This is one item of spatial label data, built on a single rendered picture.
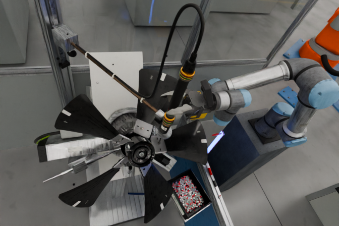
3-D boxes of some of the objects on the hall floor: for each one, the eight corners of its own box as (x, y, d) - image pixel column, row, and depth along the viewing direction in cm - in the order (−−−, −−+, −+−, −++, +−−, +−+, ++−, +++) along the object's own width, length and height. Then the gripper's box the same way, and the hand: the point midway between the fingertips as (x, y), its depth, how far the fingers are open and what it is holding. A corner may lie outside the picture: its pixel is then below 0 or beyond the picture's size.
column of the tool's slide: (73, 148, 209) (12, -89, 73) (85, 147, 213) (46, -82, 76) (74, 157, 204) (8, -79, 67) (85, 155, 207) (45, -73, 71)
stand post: (111, 195, 191) (113, 151, 122) (121, 193, 194) (129, 148, 125) (111, 201, 188) (114, 158, 119) (122, 198, 191) (130, 155, 122)
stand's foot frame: (85, 158, 205) (85, 155, 199) (133, 150, 221) (134, 147, 215) (91, 232, 171) (90, 231, 165) (147, 216, 187) (149, 214, 181)
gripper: (216, 122, 84) (164, 129, 76) (203, 96, 91) (155, 101, 83) (225, 109, 77) (170, 116, 70) (211, 82, 84) (159, 86, 77)
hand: (167, 102), depth 75 cm, fingers open, 6 cm apart
